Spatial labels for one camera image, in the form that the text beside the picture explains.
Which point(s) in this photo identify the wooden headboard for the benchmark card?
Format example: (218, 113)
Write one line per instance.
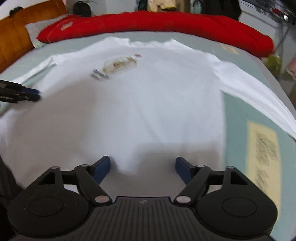
(14, 38)

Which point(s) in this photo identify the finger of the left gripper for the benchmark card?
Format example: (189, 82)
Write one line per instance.
(16, 97)
(17, 87)

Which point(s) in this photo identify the metal drying rack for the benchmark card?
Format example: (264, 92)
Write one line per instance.
(274, 19)

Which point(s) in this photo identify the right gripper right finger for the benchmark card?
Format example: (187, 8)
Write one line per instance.
(195, 178)

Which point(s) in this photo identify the yellow hanging garment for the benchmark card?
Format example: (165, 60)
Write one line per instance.
(161, 5)

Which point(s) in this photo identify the red quilt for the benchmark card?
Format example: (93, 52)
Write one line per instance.
(216, 28)

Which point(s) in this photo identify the black backpack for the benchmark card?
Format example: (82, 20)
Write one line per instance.
(82, 9)

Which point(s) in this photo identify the teal plaid bed blanket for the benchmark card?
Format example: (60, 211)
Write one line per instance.
(254, 145)

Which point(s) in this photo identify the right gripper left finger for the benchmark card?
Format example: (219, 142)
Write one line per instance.
(89, 179)

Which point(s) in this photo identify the white t-shirt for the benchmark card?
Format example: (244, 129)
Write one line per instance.
(142, 104)

